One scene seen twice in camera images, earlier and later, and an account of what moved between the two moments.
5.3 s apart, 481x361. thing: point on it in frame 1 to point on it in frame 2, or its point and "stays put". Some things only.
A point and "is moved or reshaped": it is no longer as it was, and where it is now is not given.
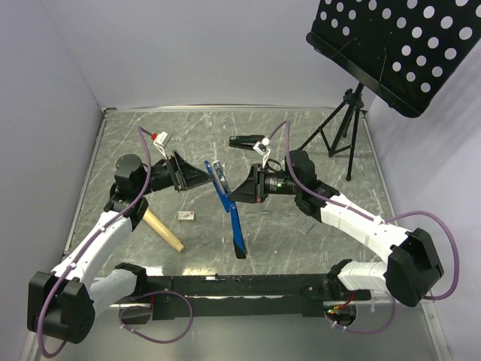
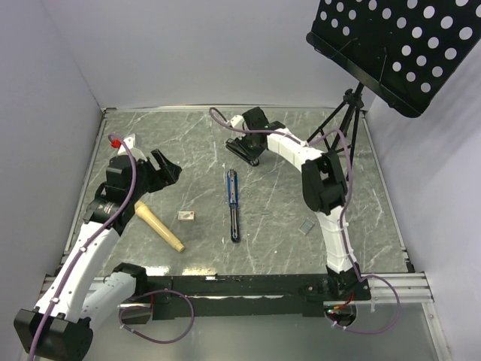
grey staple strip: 306,226 stays put
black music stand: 406,51 stays put
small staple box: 186,216 stays put
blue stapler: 218,177 is moved or reshaped
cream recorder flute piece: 157,225 stays put
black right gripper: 253,189 to 241,139
